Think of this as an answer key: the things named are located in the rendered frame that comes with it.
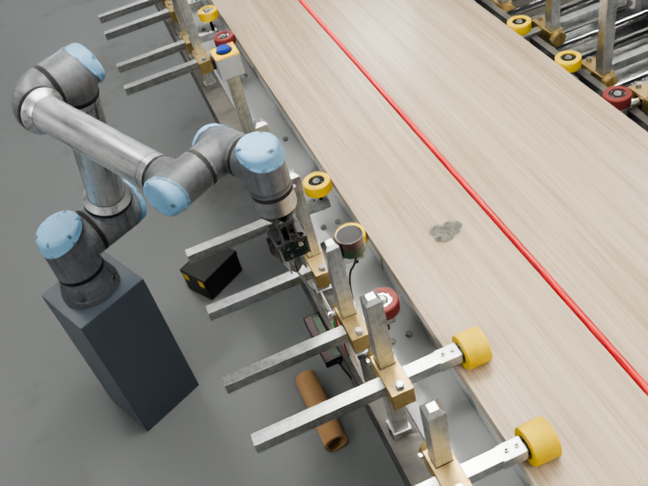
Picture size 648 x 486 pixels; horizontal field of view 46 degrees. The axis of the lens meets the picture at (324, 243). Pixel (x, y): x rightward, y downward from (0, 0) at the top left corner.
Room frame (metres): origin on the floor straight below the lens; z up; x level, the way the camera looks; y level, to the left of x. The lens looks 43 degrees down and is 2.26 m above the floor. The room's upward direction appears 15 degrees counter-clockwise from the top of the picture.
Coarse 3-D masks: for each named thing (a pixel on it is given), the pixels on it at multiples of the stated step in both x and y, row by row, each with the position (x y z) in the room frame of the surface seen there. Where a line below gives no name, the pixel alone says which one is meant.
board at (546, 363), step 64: (256, 0) 2.89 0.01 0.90; (320, 0) 2.75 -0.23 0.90; (384, 0) 2.62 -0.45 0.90; (448, 0) 2.49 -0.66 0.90; (256, 64) 2.41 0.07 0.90; (320, 64) 2.30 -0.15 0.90; (384, 64) 2.19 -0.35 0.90; (448, 64) 2.09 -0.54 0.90; (512, 64) 2.00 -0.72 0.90; (320, 128) 1.93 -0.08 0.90; (384, 128) 1.85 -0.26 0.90; (448, 128) 1.76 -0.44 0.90; (512, 128) 1.69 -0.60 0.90; (576, 128) 1.62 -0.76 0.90; (640, 128) 1.55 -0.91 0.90; (384, 192) 1.57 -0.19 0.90; (448, 192) 1.50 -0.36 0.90; (512, 192) 1.43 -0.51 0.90; (576, 192) 1.37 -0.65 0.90; (640, 192) 1.32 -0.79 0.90; (384, 256) 1.33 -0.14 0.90; (448, 256) 1.27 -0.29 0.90; (512, 256) 1.22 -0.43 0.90; (576, 256) 1.17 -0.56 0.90; (640, 256) 1.12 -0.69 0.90; (448, 320) 1.08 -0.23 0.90; (512, 320) 1.04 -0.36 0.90; (576, 320) 0.99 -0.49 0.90; (640, 320) 0.95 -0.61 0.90; (512, 384) 0.88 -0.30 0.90; (576, 384) 0.84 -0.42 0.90; (576, 448) 0.70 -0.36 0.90; (640, 448) 0.67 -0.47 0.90
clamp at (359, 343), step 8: (336, 304) 1.25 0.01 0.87; (336, 312) 1.22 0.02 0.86; (344, 320) 1.19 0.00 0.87; (352, 320) 1.18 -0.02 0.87; (360, 320) 1.17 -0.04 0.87; (344, 328) 1.17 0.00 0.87; (352, 328) 1.16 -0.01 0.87; (352, 336) 1.13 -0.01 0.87; (360, 336) 1.13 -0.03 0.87; (352, 344) 1.13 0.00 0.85; (360, 344) 1.12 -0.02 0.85; (368, 344) 1.13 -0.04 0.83
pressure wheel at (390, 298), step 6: (378, 288) 1.22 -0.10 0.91; (384, 288) 1.22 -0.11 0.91; (390, 288) 1.21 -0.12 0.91; (384, 294) 1.20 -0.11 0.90; (390, 294) 1.20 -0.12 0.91; (396, 294) 1.19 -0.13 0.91; (384, 300) 1.18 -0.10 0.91; (390, 300) 1.18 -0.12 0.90; (396, 300) 1.17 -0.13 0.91; (384, 306) 1.17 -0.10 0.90; (390, 306) 1.16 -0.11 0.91; (396, 306) 1.16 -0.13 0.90; (390, 312) 1.15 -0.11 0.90; (396, 312) 1.16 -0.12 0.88; (390, 318) 1.15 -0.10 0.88
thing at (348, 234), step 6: (342, 228) 1.25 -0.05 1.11; (348, 228) 1.24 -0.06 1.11; (354, 228) 1.24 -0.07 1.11; (342, 234) 1.23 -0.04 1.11; (348, 234) 1.22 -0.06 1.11; (354, 234) 1.22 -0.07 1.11; (360, 234) 1.21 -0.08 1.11; (342, 240) 1.21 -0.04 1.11; (348, 240) 1.20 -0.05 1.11; (354, 240) 1.20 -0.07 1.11; (354, 264) 1.22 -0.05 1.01
